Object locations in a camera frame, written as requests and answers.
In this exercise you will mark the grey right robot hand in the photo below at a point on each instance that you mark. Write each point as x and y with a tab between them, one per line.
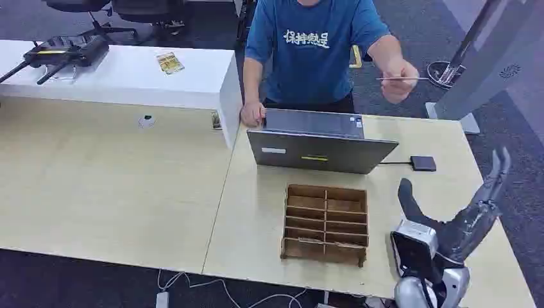
465	231

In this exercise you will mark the small black hub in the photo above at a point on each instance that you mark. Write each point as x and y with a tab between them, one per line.
423	163

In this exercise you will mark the desk power socket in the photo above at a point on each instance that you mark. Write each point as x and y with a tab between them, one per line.
216	120

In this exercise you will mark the black office chair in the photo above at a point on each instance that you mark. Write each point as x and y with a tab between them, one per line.
148	10
80	5

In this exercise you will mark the round metal stand base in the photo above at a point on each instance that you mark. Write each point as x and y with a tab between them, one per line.
444	74

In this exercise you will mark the black router with antennas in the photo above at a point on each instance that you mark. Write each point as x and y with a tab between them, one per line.
70	51

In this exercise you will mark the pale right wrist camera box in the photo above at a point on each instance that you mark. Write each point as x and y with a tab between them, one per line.
414	248

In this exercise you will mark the grey panel stand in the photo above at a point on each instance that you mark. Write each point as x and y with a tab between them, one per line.
488	63

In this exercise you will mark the wooden card box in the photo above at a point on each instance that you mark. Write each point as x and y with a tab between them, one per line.
325	225

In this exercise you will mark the grey laptop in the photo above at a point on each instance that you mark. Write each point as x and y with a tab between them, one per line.
318	155

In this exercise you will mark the thin white card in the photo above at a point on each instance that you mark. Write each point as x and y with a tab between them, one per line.
403	78

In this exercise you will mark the white power adapter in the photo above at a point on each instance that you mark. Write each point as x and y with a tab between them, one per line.
162	300

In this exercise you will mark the white desk shelf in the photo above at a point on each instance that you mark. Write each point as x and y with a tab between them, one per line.
127	76

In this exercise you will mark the white round desk grommet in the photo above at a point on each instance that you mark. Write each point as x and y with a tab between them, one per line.
146	122

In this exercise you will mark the yellow frame object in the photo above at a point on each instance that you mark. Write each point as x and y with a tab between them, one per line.
356	57

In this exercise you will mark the person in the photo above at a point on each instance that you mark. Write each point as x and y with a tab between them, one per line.
310	63

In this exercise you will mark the yellow printed packet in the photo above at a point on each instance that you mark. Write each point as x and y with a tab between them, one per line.
170	63

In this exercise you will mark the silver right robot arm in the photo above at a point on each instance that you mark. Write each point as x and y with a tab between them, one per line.
454	287

